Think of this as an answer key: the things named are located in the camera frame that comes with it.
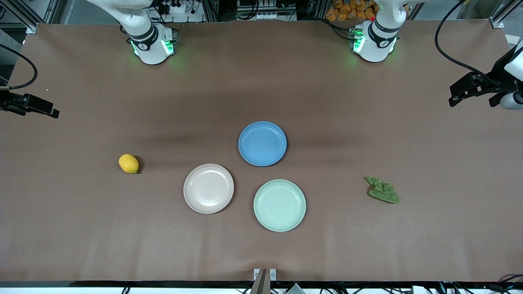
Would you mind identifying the grey electronics unit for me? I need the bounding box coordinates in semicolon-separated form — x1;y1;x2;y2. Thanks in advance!
236;0;297;21

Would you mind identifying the green lettuce leaf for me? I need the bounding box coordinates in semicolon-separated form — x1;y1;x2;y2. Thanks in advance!
364;176;400;204

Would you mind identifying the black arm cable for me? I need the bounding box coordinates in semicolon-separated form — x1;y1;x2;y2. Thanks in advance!
0;43;38;90
434;0;497;82

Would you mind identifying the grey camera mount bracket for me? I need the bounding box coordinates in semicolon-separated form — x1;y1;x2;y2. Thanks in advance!
250;268;277;294

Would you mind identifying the pile of orange fruit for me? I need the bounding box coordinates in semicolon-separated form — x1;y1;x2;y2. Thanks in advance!
326;0;378;22

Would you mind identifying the blue round plate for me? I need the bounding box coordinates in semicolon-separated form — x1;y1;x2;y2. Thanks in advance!
238;121;287;167

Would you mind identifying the aluminium frame profile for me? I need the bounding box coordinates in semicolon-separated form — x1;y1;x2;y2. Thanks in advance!
488;0;523;29
0;0;56;34

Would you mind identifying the yellow lemon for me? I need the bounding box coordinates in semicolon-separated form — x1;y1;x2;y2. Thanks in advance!
118;154;139;174

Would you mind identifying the black base cable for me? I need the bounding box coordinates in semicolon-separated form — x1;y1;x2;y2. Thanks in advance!
324;19;353;41

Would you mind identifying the white power strip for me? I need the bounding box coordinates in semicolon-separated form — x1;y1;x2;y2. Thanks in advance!
157;0;192;15

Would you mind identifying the beige round plate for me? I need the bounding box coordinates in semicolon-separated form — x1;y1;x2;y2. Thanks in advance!
183;163;235;214

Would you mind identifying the mint green round plate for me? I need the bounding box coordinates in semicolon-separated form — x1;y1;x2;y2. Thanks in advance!
253;179;306;232

